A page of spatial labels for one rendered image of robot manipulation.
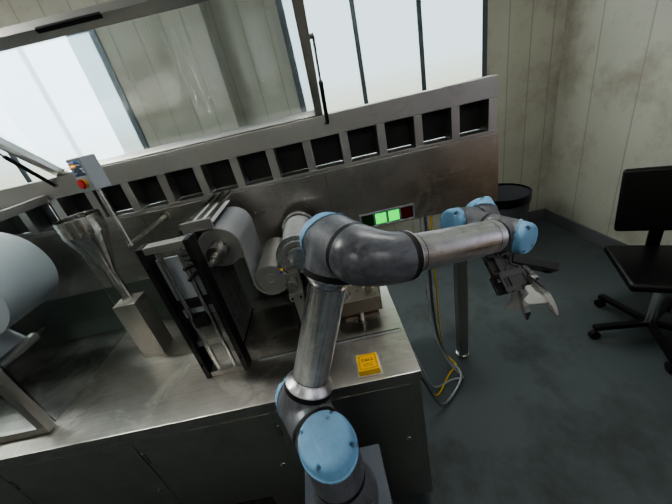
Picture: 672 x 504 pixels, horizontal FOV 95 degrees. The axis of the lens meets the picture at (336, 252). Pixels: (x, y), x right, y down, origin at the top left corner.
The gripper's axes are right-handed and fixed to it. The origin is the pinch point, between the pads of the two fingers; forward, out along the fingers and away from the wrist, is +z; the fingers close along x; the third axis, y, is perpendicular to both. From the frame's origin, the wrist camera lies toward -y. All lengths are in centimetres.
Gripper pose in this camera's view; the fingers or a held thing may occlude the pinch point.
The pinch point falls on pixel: (544, 317)
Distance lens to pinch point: 96.9
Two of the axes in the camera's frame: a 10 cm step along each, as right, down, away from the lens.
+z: 2.9, 9.1, -3.0
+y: -9.5, 3.1, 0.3
